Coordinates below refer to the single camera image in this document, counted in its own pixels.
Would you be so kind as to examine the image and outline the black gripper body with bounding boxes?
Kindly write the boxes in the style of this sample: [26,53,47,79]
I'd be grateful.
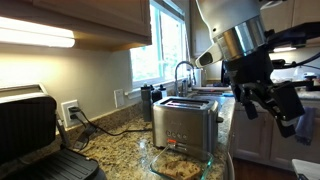
[224,51,305,120]

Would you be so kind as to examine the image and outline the slice of sourdough bread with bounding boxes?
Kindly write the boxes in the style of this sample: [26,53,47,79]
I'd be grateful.
[159,161,201,180]

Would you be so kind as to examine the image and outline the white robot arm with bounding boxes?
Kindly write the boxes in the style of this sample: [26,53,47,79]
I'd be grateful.
[195,0,304,138]

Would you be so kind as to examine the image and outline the stainless steel two-slot toaster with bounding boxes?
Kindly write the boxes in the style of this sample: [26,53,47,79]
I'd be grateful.
[152,96,221,159]

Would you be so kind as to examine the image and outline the blue hanging dish towel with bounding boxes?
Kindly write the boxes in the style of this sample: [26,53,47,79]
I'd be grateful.
[295,106,316,146]

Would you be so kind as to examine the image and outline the beige lower cabinets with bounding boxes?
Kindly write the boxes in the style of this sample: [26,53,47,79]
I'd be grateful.
[233,99,320,170]

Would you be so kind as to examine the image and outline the beige cabinets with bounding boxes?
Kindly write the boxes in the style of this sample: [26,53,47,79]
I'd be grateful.
[189,0,320,58]
[233,99,320,170]

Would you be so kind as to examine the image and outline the white stool seat corner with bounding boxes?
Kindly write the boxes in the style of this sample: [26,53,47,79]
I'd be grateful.
[292,159,320,180]

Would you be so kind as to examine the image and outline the white paper towel roll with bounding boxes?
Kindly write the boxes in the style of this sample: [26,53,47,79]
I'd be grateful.
[194,68,202,87]

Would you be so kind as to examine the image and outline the clear glass baking dish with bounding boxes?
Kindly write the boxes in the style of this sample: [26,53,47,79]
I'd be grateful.
[149,144,213,180]

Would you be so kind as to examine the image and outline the beige upper cabinets right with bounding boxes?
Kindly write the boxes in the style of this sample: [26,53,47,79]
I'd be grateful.
[189,0,320,58]

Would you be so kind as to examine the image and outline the chrome kitchen faucet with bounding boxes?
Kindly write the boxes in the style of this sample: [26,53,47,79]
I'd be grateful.
[174,61,197,97]

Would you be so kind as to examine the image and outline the kitchen window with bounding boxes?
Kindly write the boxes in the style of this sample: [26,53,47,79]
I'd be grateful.
[130,0,187,88]

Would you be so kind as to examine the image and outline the dark grey water bottle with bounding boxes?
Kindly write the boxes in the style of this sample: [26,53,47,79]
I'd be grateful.
[141,83,152,122]

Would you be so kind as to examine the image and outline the wooden upper cabinet left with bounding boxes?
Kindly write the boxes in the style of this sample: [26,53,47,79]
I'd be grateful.
[0,0,152,51]

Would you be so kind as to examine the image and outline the black panini press grill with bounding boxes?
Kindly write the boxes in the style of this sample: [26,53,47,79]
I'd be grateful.
[0,84,107,180]

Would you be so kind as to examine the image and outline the under-cabinet light strip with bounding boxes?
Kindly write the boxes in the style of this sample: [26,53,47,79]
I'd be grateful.
[0,17,75,48]

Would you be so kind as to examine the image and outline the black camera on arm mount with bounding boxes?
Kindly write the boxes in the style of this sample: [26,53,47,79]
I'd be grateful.
[270,58,320,92]

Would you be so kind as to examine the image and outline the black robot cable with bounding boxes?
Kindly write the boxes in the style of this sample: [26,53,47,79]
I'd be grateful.
[271,49,320,70]

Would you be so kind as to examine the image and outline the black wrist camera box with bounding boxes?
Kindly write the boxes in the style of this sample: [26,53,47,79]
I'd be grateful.
[267,22,320,48]

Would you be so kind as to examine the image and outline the white wall switch plate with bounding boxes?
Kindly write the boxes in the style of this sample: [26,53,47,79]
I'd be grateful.
[114,89,124,108]

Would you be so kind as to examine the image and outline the black power cord with plug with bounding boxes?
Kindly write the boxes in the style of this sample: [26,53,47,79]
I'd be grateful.
[68,106,154,150]

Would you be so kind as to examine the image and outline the white wall power outlet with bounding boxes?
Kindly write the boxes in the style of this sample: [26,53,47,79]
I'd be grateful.
[61,100,79,128]

